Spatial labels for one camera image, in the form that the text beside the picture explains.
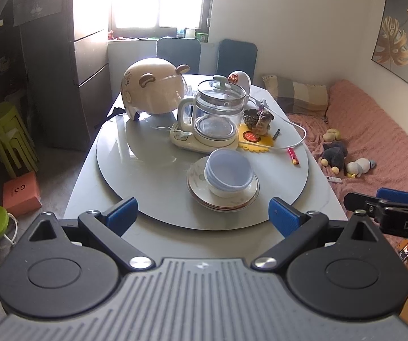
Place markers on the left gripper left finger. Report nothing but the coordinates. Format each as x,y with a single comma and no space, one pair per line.
106,230

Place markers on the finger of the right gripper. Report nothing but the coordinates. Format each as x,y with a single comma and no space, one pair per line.
392,195

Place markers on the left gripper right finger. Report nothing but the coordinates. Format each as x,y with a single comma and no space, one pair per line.
301,232

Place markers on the translucent plastic bowl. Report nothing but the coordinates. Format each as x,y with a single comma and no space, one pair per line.
226,192
230,168

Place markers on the white leaf plate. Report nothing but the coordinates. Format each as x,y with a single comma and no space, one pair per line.
225,209
195,174

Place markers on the white flower plate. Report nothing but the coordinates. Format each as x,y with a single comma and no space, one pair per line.
207,196

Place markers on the smartphone on bed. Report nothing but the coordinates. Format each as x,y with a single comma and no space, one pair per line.
403,253

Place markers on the grey duck plush toy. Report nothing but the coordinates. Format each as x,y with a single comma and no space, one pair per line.
359,167

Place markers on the white remote on bed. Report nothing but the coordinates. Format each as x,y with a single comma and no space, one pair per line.
334,179

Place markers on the pink bed blanket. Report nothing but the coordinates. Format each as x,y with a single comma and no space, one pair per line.
367,132

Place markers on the dark monkey plush toy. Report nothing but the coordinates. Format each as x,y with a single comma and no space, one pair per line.
334,151

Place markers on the red lighter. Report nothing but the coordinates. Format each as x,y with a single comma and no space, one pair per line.
293,156

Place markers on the grey round turntable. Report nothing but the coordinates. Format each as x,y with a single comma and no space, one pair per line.
137,159

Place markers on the orange cardboard box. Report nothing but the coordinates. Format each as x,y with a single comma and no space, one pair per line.
22,195

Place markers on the small dark pen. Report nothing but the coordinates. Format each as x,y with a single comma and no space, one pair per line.
276,134

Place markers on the yellow sunflower coaster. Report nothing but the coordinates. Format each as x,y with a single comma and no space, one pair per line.
250,142

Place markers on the brown dog figurine planter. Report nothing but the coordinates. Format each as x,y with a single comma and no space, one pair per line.
258,121

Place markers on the plaid pillow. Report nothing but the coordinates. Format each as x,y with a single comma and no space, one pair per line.
297,98

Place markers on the stacked green plastic stools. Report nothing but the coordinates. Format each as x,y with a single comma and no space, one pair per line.
16,144

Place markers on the glass electric kettle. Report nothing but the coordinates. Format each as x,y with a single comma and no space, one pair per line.
214,113

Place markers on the dark tall cabinet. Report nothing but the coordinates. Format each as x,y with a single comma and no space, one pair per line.
65,50

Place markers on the beige bear-ear helmet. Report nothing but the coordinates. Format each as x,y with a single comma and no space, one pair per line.
154,86

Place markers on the white red round gadget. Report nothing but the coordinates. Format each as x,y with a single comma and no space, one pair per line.
241,79

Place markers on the right dark blue chair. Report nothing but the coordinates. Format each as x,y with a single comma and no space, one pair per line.
236,55

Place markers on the dark blue chair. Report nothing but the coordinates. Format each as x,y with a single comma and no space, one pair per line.
236,55
180,51

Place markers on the left dark blue chair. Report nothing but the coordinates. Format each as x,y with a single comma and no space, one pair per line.
180,51

